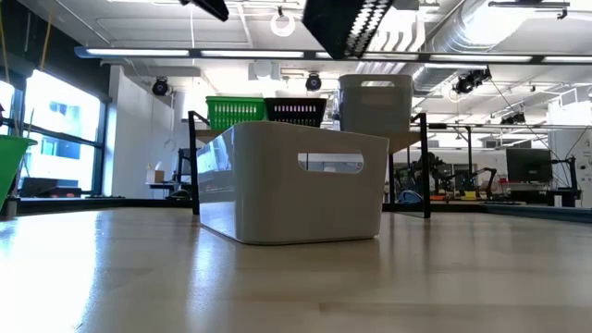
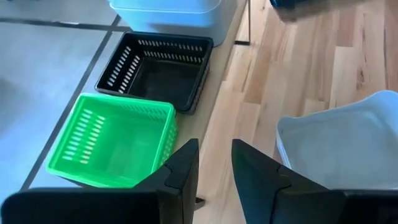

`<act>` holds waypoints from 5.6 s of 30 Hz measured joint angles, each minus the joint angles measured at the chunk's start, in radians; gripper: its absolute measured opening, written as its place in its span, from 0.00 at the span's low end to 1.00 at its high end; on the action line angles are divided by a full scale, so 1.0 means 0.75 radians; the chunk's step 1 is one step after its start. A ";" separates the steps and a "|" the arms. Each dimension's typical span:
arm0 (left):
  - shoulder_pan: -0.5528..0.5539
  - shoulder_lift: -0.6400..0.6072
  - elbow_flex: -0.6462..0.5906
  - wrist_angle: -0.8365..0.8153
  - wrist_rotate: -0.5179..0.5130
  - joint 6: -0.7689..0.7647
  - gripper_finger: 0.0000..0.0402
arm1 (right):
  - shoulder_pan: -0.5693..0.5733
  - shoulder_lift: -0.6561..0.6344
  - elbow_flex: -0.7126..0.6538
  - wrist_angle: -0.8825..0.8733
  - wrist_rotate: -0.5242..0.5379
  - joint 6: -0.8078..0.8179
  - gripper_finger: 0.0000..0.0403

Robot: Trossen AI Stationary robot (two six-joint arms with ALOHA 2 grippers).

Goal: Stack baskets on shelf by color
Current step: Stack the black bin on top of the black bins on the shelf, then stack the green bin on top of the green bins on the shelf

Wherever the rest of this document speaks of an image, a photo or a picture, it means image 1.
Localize black perforated plastic basket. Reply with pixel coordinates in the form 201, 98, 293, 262
302, 0, 395, 61
264, 97, 327, 105
265, 101, 326, 129

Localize green slotted plastic basket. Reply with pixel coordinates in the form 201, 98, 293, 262
0, 134, 39, 209
205, 95, 267, 104
207, 100, 266, 131

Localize wooden shelf with black legs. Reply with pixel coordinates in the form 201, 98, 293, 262
187, 110, 432, 219

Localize black computer monitor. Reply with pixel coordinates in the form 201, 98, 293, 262
505, 147, 554, 184
178, 147, 200, 186

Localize long linear ceiling light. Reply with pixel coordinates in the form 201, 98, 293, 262
73, 44, 592, 66

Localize black track spotlights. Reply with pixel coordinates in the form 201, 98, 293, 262
451, 68, 492, 96

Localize large window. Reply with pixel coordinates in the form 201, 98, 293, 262
0, 68, 106, 198

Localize white ring pendant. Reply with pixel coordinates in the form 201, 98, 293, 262
270, 12, 297, 38

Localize silver ventilation duct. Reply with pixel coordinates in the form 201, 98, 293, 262
413, 0, 524, 92

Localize black aluminium table frame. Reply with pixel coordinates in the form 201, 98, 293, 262
0, 196, 592, 225

